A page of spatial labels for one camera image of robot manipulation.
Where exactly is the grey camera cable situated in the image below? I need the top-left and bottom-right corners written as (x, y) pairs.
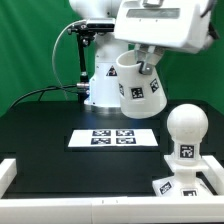
top-left (9, 19), bottom-right (91, 109)

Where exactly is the white front rail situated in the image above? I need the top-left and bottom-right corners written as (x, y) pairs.
top-left (0, 196), bottom-right (224, 224)

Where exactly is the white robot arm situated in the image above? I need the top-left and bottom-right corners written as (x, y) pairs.
top-left (69, 0), bottom-right (218, 119)

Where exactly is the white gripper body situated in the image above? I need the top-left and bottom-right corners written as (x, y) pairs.
top-left (114, 0), bottom-right (214, 54)

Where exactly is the white marker sheet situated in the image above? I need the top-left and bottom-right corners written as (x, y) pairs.
top-left (68, 129), bottom-right (158, 148)

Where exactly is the white lamp hood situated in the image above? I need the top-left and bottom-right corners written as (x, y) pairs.
top-left (116, 50), bottom-right (167, 119)

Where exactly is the white lamp base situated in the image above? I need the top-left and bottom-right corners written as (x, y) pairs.
top-left (152, 154), bottom-right (212, 197)

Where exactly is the white rail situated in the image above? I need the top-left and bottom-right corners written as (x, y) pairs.
top-left (203, 155), bottom-right (224, 196)
top-left (0, 159), bottom-right (17, 199)
top-left (0, 196), bottom-right (224, 224)

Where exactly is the white lamp bulb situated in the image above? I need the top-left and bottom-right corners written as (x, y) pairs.
top-left (167, 104), bottom-right (208, 166)

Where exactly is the white right rail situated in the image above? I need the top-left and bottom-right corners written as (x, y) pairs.
top-left (203, 155), bottom-right (224, 196)

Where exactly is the black camera on stand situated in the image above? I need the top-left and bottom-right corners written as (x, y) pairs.
top-left (67, 18), bottom-right (115, 103)

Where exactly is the white left rail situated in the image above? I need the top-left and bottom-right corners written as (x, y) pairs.
top-left (0, 159), bottom-right (17, 199)

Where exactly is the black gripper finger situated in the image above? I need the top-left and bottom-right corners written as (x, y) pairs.
top-left (134, 44), bottom-right (164, 75)

